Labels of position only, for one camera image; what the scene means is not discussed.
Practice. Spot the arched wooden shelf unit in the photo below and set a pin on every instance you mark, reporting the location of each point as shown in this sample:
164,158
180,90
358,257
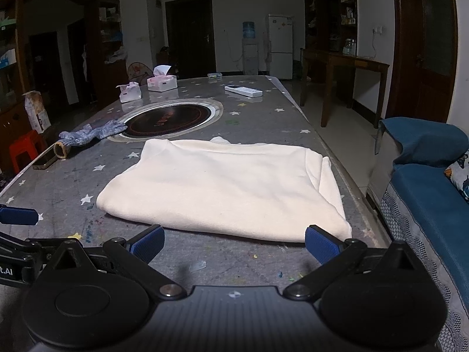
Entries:
93,44

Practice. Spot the white refrigerator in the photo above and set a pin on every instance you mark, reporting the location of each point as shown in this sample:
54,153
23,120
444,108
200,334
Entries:
280,44

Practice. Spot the floor fan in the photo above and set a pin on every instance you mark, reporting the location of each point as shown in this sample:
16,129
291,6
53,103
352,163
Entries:
139,71

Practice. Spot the blue knitted glove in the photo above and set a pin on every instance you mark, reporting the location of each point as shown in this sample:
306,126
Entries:
95,131

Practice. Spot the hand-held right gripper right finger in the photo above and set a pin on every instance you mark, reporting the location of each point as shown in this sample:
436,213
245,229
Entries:
322,244

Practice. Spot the pink white tissue box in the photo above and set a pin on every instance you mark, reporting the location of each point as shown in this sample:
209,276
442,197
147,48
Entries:
163,83

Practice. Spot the red plastic stool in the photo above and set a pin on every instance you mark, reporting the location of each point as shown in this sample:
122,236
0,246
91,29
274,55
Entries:
24,146

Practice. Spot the white water dispenser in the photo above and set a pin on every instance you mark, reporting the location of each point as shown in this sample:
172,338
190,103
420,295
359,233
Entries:
250,57

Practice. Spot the blue water bottle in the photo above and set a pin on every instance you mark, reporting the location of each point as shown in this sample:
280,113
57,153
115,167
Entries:
248,29

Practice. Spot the dark inner room door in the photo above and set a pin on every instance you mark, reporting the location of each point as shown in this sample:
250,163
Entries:
44,73

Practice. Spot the white remote control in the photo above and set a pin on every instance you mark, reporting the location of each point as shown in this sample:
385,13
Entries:
243,91

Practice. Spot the white brown paper bag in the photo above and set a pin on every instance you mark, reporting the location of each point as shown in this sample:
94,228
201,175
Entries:
36,112

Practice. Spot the blue sofa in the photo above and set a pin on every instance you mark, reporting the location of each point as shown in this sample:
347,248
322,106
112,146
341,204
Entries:
432,198

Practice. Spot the pink hanging towel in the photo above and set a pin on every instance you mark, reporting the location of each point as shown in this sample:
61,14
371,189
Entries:
264,44

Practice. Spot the tall wooden shelf cabinet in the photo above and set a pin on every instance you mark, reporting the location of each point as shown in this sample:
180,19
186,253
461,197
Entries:
335,7

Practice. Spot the round black induction cooktop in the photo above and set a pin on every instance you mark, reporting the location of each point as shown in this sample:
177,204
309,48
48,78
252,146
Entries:
168,119

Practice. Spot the cream sweatshirt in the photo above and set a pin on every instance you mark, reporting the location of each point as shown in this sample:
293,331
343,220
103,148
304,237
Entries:
220,183

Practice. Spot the wooden side table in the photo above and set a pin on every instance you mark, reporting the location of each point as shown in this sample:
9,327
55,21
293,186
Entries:
348,60

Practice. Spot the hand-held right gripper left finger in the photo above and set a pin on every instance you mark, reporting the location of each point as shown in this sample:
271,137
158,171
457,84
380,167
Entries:
148,244

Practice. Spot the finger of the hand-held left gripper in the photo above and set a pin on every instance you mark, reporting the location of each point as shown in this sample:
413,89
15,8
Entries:
18,215
36,245

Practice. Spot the dark smartphone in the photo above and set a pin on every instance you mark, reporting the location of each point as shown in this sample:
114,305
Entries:
44,162

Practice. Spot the butterfly patterned cushion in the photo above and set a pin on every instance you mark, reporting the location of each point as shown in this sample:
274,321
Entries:
461,179

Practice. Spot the glass jar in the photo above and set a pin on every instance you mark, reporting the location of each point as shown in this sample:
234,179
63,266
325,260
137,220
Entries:
349,47

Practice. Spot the dark wooden door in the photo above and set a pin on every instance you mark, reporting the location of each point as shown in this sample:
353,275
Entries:
188,36

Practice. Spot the grey star-printed table cover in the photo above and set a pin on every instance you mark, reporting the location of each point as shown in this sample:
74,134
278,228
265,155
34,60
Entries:
256,117

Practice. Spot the wooden door with glass pane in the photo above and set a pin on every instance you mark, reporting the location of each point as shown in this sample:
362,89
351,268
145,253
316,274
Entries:
410,55

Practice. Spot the small pink tissue pack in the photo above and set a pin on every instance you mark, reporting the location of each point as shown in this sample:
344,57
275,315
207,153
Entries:
130,93

